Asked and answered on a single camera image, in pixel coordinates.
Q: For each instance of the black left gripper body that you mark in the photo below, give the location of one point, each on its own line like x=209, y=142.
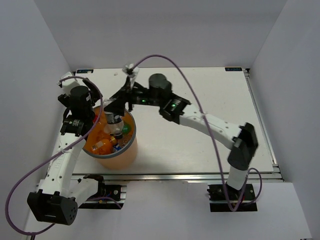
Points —
x=64, y=99

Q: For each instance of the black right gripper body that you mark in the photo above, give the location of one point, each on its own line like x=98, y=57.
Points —
x=144, y=97

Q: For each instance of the clear bottle black cap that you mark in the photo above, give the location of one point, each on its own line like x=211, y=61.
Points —
x=114, y=125

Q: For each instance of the green plastic bottle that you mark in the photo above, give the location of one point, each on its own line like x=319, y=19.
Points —
x=126, y=128

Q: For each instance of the orange juice bottle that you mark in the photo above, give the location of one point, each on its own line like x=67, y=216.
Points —
x=104, y=146

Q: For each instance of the clear bottle blue label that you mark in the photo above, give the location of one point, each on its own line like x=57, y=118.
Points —
x=124, y=140

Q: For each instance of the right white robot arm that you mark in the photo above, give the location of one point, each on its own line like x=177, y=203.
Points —
x=241, y=140

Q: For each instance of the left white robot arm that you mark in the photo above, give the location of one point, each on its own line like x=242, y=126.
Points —
x=55, y=202

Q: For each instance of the orange bin with grey rim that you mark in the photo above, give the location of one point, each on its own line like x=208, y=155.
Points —
x=118, y=160

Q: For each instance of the blue label bottle in bin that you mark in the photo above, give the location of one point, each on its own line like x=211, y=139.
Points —
x=116, y=148

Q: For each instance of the black table label left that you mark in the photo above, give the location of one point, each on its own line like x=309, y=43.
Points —
x=84, y=71

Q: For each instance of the black table label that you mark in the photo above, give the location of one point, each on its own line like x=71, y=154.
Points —
x=84, y=71
x=233, y=69

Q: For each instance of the black table label right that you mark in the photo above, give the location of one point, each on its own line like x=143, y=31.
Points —
x=233, y=69

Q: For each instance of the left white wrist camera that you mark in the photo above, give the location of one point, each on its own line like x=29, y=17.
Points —
x=67, y=83

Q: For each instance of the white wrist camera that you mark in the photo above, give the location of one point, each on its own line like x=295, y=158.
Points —
x=67, y=83
x=131, y=71

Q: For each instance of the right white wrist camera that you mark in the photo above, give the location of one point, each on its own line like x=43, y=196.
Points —
x=131, y=71

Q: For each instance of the aluminium table edge rail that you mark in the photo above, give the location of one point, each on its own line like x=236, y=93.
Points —
x=183, y=177

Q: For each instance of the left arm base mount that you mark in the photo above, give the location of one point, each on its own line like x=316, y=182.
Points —
x=107, y=197

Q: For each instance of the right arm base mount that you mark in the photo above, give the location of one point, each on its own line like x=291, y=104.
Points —
x=218, y=202

